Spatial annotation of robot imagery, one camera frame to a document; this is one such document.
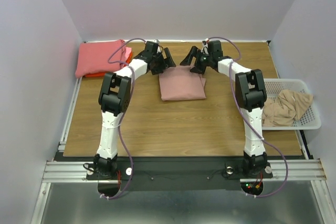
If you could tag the dusty pink printed t-shirt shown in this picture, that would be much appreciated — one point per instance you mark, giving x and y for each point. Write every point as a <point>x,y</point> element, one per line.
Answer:
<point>179,84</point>

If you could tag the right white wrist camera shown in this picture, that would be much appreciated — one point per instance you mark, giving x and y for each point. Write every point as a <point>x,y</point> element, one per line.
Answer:
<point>204,49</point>

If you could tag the folded orange red t-shirt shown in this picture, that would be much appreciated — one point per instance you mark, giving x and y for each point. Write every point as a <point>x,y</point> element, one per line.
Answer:
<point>101,74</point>

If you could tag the folded coral pink t-shirt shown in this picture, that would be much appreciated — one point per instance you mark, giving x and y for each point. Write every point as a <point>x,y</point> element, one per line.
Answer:
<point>93,57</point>

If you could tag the beige crumpled t-shirt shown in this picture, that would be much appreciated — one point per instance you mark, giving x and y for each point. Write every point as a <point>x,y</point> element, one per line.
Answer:
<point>287,107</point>

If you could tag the folded light pink t-shirt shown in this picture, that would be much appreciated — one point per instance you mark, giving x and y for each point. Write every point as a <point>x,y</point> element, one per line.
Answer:
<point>128,54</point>

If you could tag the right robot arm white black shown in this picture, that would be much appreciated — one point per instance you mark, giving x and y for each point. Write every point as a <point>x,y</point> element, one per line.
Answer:
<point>249,92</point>

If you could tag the aluminium frame rail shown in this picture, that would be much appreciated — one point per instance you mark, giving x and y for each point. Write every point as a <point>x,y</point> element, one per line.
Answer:
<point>64,172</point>
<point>67,124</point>

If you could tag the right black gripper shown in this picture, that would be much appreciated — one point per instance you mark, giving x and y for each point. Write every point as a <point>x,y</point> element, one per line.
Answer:
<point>198,61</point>

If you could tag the aluminium frame rail left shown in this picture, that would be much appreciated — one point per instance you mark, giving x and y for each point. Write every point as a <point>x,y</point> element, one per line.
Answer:
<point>67,124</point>

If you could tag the aluminium frame rail front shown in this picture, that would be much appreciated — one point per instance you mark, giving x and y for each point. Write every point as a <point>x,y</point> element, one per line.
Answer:
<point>64,172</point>

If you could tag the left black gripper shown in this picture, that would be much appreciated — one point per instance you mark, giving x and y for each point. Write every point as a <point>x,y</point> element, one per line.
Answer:
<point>169,62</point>

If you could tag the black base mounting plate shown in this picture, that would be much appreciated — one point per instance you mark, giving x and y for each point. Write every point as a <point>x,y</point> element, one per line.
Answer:
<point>176,173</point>

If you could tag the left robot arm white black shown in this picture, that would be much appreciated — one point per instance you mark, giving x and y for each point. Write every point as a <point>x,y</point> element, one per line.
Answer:
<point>114,99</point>

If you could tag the white plastic laundry basket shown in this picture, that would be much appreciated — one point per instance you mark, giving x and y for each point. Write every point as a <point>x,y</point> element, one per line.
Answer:
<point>310,120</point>

